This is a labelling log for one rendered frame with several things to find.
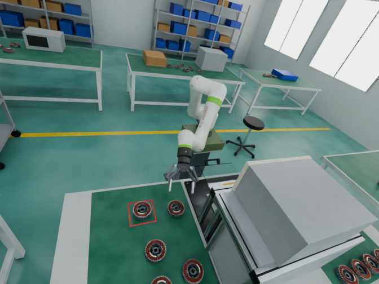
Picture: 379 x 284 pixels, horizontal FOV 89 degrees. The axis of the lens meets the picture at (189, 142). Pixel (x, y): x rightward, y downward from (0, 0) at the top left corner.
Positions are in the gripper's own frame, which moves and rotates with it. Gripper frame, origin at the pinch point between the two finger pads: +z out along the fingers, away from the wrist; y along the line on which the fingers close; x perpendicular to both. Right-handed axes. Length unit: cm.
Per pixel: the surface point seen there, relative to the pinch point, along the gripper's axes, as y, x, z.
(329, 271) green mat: -96, -3, 38
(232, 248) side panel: -22.7, 20.7, 26.8
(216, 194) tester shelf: -15.2, 18.7, 3.4
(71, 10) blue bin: 287, -270, -473
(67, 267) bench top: 51, -3, 41
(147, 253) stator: 14.5, -2.5, 33.4
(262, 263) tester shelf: -30, 34, 30
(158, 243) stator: 9.4, -5.4, 29.0
